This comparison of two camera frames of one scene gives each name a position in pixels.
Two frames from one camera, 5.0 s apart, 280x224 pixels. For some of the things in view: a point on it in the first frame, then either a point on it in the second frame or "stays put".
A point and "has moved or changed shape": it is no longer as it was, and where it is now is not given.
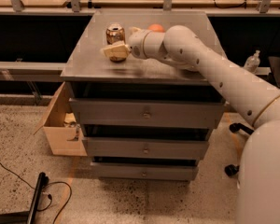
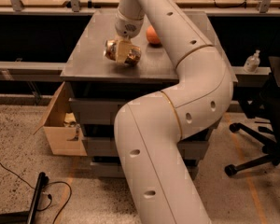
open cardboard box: [62, 128] stays put
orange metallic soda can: [116, 34] has moved or changed shape
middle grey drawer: [147, 147] stays put
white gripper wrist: [136, 44] to [128, 27]
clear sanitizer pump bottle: [252, 62] stays put
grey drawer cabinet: [142, 119] stays put
